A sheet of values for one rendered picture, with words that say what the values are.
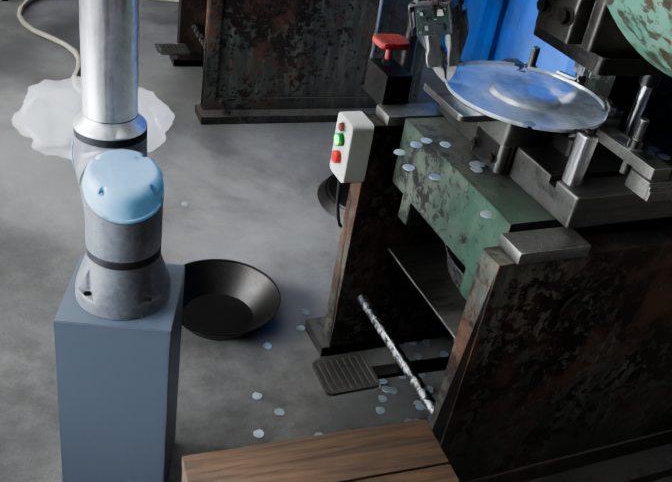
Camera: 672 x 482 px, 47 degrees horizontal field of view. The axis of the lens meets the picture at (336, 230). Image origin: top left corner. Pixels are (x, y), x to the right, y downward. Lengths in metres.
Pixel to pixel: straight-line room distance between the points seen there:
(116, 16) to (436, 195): 0.66
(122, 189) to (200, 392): 0.74
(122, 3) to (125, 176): 0.25
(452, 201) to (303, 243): 0.92
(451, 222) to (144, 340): 0.59
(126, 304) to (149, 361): 0.11
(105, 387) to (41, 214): 1.08
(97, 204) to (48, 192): 1.28
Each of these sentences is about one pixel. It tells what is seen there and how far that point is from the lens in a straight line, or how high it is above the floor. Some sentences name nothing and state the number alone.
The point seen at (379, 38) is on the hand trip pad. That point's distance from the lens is 1.64.
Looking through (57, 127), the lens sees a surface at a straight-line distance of 2.55.
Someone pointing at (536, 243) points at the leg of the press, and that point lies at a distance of 1.28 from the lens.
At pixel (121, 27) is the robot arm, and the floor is 0.86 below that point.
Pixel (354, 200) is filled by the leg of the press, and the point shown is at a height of 0.44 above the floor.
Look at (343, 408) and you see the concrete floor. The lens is 1.81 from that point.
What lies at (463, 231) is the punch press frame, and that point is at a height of 0.56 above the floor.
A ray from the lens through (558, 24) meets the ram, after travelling 1.41.
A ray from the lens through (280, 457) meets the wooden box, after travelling 1.23.
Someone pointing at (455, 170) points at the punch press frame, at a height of 0.64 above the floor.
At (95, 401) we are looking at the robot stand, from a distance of 1.39.
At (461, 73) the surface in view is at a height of 0.78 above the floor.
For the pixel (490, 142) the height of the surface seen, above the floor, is 0.69.
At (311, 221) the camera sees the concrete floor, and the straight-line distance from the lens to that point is 2.40.
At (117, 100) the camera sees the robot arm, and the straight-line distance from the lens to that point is 1.26.
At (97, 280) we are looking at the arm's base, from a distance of 1.26.
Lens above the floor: 1.28
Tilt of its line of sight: 32 degrees down
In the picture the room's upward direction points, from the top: 10 degrees clockwise
